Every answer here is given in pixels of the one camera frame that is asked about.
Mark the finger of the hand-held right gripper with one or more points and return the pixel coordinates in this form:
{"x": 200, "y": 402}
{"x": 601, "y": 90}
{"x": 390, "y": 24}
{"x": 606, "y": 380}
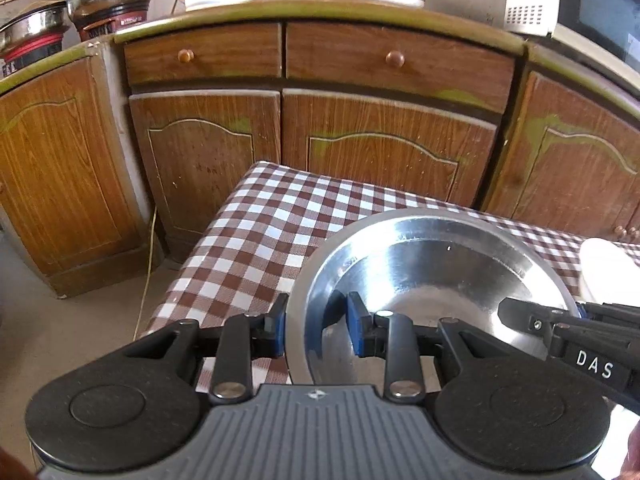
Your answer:
{"x": 610, "y": 311}
{"x": 530, "y": 322}

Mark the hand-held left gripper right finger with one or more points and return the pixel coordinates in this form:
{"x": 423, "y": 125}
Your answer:
{"x": 356, "y": 325}

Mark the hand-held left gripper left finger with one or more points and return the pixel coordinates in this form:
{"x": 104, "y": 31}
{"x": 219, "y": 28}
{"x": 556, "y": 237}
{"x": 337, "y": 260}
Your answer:
{"x": 283, "y": 332}

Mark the large white bowl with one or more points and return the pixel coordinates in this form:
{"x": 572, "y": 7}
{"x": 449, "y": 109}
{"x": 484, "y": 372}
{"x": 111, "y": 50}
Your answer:
{"x": 607, "y": 270}

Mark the deep steel bowl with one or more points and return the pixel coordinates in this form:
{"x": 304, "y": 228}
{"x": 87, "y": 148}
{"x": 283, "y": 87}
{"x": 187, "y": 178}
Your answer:
{"x": 425, "y": 260}

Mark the brown white checkered tablecloth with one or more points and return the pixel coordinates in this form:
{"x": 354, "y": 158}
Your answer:
{"x": 250, "y": 240}

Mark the long wooden kitchen cabinet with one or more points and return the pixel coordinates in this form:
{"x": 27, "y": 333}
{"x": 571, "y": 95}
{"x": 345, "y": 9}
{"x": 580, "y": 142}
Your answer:
{"x": 390, "y": 125}

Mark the single-door wooden cabinet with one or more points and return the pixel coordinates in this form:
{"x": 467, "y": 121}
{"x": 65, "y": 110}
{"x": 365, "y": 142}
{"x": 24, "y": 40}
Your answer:
{"x": 65, "y": 175}

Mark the cream microwave oven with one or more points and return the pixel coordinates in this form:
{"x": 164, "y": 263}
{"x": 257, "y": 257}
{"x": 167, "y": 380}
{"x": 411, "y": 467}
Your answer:
{"x": 550, "y": 0}

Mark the red black induction cooker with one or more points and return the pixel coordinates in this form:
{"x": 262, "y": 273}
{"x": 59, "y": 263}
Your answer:
{"x": 110, "y": 22}
{"x": 30, "y": 57}

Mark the steel pot with brown lid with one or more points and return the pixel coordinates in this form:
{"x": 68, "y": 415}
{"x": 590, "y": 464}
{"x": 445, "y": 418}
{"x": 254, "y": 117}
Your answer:
{"x": 32, "y": 27}

